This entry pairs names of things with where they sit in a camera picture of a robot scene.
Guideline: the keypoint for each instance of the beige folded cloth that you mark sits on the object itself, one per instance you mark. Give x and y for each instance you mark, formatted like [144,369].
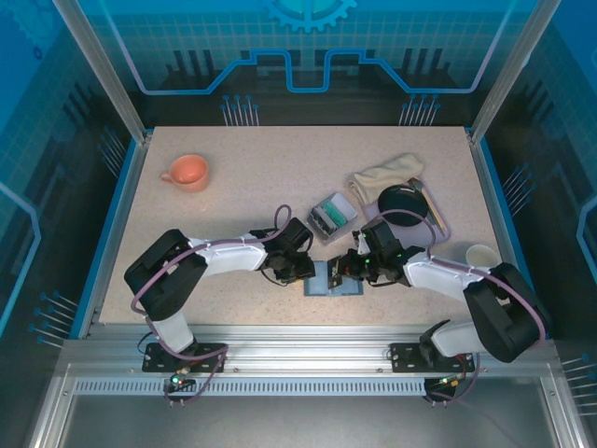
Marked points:
[387,175]

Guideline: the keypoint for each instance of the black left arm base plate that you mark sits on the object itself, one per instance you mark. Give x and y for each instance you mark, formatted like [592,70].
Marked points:
[158,359]

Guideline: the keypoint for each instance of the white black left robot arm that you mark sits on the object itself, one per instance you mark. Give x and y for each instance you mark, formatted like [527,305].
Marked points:
[233,256]

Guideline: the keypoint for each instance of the orange cup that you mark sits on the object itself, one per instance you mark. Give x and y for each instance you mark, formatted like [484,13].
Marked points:
[186,172]

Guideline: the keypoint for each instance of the clear acrylic card box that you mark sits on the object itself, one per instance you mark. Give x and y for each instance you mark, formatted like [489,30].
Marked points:
[326,235]

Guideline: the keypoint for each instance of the aluminium frame post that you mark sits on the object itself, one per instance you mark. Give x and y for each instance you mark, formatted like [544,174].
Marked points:
[105,70]
[512,70]

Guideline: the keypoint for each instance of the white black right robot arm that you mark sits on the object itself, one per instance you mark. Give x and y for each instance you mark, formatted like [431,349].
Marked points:
[443,275]

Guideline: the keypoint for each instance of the grey metal base panel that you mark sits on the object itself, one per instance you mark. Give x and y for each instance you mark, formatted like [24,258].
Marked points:
[303,424]

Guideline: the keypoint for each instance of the green card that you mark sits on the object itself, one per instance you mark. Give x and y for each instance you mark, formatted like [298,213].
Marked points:
[337,212]

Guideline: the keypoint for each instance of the black VIP card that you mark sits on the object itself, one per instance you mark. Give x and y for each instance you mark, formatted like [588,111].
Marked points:
[323,220]
[335,275]

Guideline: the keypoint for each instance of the small LED circuit board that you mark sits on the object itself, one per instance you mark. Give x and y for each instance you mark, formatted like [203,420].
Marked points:
[177,380]
[450,382]

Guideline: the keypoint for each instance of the black bowl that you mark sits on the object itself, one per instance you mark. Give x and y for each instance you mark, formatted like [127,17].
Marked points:
[403,200]

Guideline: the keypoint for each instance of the aluminium frame rail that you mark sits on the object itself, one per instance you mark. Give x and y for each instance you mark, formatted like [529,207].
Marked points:
[303,345]

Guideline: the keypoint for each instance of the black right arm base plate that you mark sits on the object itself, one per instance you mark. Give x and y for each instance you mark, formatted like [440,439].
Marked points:
[406,358]

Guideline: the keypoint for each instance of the light blue mug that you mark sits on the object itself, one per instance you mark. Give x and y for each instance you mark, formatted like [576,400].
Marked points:
[482,254]

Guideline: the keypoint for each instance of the aluminium table edge rail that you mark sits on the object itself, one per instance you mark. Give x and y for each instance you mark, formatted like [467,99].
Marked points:
[127,210]
[493,210]

